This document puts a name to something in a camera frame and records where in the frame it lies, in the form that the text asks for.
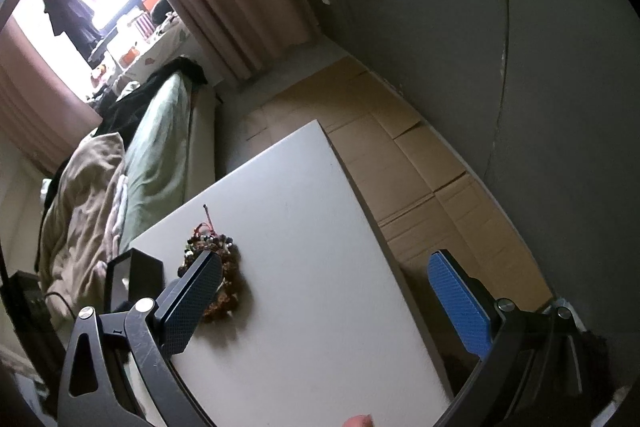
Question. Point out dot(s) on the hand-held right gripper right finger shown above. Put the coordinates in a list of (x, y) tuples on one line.
[(460, 302)]

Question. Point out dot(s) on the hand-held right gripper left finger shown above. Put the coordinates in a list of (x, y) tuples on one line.
[(192, 302)]

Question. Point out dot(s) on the black jewelry box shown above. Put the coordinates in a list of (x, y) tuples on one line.
[(137, 269)]

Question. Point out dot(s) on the white knitted cloth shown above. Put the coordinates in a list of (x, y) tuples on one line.
[(117, 207)]

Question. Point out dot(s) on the beige blanket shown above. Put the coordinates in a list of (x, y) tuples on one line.
[(82, 207)]

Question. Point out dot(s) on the flattened cardboard sheets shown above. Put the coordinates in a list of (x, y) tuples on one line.
[(400, 167)]

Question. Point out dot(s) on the black crate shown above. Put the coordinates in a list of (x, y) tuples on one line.
[(22, 307)]

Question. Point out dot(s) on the white mattress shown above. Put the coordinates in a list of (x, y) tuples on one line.
[(202, 132)]

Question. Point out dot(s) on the black clothing on bed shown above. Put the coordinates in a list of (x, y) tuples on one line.
[(135, 99)]

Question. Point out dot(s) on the cluttered cloth-covered table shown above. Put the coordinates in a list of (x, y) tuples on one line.
[(150, 47)]

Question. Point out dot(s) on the short pink curtain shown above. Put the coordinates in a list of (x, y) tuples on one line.
[(30, 97)]

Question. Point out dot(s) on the striped box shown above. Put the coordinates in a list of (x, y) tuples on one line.
[(145, 27)]

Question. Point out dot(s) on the orange box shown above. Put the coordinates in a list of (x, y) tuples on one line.
[(151, 0)]

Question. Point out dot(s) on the hanging dark garment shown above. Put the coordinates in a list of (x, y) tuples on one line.
[(70, 14)]

